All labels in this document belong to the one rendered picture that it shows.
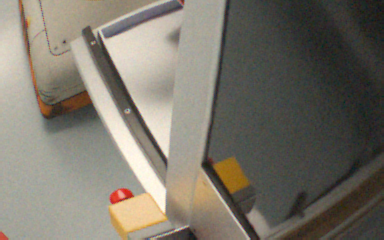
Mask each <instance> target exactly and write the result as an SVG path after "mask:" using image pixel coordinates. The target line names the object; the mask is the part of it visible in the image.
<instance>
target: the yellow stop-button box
mask: <svg viewBox="0 0 384 240"><path fill-rule="evenodd" d="M108 207H109V214H110V221H111V224H112V225H113V227H114V228H115V230H116V231H117V233H118V234H119V235H120V237H121V239H122V240H146V239H150V238H153V237H156V236H158V235H159V236H160V235H161V234H166V233H169V232H171V231H174V230H175V226H174V225H173V224H172V223H171V221H170V220H168V218H167V217H166V215H165V214H164V213H163V211H162V210H161V209H160V207H159V205H157V203H156V201H155V200H154V199H153V197H152V195H151V194H150V193H148V192H146V193H143V194H142V195H141V194H140V195H138V196H136V197H135V196H134V197H133V198H131V199H130V198H129V199H127V200H124V201H122V202H118V203H115V204H114V205H113V204H111V205H110V206H108Z"/></svg>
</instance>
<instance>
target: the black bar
mask: <svg viewBox="0 0 384 240"><path fill-rule="evenodd" d="M82 37H83V39H84V40H85V41H84V42H85V43H86V46H88V47H87V48H88V50H89V52H90V55H91V56H92V59H93V60H94V64H96V68H97V69H98V72H99V73H100V76H101V77H102V79H103V83H104V84H105V85H106V88H107V90H108V92H109V95H110V97H111V98H112V99H113V101H114V104H115V106H116V107H117V109H118V111H119V113H120V116H121V118H122V119H123V121H124V123H125V124H126V126H127V128H128V129H129V131H130V133H131V134H132V136H133V138H134V139H135V141H136V143H137V145H138V147H139V149H140V151H141V152H142V154H143V155H144V156H145V158H146V159H147V160H148V162H149V164H150V165H151V167H152V169H153V170H154V172H155V174H156V175H157V177H158V178H159V180H160V181H161V183H162V185H163V186H164V187H165V189H166V184H167V178H166V174H167V166H166V164H165V162H164V161H163V159H162V157H161V156H160V154H159V152H158V151H157V149H156V147H155V146H154V144H153V142H152V141H151V139H150V137H149V136H148V134H147V133H146V131H145V129H144V128H143V126H142V124H141V123H140V121H139V119H138V118H137V116H136V114H135V113H134V111H133V109H132V108H131V106H130V103H129V101H128V99H127V98H126V96H125V94H124V93H123V90H122V89H121V87H120V86H119V84H118V81H117V79H116V77H114V73H113V72H112V70H111V68H110V66H109V64H108V62H107V60H106V57H105V56H104V53H103V52H102V49H101V47H100V45H99V44H98V41H97V40H96V37H95V35H94V34H93V31H92V29H91V26H88V27H86V28H83V29H82Z"/></svg>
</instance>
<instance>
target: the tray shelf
mask: <svg viewBox="0 0 384 240"><path fill-rule="evenodd" d="M164 1H167V0H159V1H156V2H153V3H151V4H149V5H147V6H144V7H142V8H139V9H136V10H133V11H131V12H128V13H127V14H124V15H122V16H120V17H117V18H115V19H113V20H111V21H109V22H108V23H106V24H104V25H102V26H100V27H98V28H96V29H94V30H92V31H93V34H94V35H95V37H96V39H97V31H98V29H99V28H101V27H103V26H106V25H108V24H110V23H113V22H114V21H117V20H119V19H121V18H124V17H126V16H128V15H131V14H133V13H135V12H138V11H140V10H142V9H145V8H147V7H149V6H152V5H154V4H157V3H161V2H164ZM84 41H85V40H84V39H83V37H82V36H80V37H78V38H76V39H74V40H73V41H71V42H70V45H69V48H70V51H71V54H72V56H73V60H75V64H76V66H77V68H78V70H79V74H80V75H81V78H82V79H83V82H84V84H85V85H84V86H86V88H87V92H88V93H89V96H90V98H91V99H92V103H93V104H94V105H95V109H96V110H97V112H98V114H99V117H100V119H101V121H102V122H103V124H104V127H105V128H106V130H107V132H108V134H109V135H110V137H111V140H112V142H113V144H114V146H115V147H116V149H117V150H118V151H119V153H120V155H121V157H122V158H123V160H124V162H125V164H126V165H127V167H128V169H129V170H130V171H131V173H132V175H133V176H134V178H135V180H136V182H138V184H139V186H140V187H141V189H142V190H143V192H144V193H146V192H148V193H150V194H151V195H152V197H153V199H154V200H155V201H156V203H157V205H159V207H160V209H161V210H162V211H163V213H164V210H165V202H166V200H165V193H166V189H165V187H164V186H163V185H162V183H161V181H160V180H159V178H158V177H157V175H156V174H155V172H154V170H153V169H152V167H151V165H150V164H149V162H148V160H147V159H146V158H145V156H144V155H143V154H142V152H141V151H140V149H139V147H138V145H137V143H136V141H135V139H134V138H133V136H132V134H131V133H130V131H129V129H128V128H127V126H126V124H125V123H124V121H123V119H122V118H121V116H120V113H119V111H118V109H117V107H116V106H115V104H114V101H113V99H112V98H111V97H110V95H109V92H108V90H107V88H106V85H105V84H104V83H103V79H102V77H101V76H100V73H99V72H98V69H97V68H96V64H94V60H93V59H92V56H91V55H90V52H89V50H88V48H87V47H88V46H86V43H85V42H84Z"/></svg>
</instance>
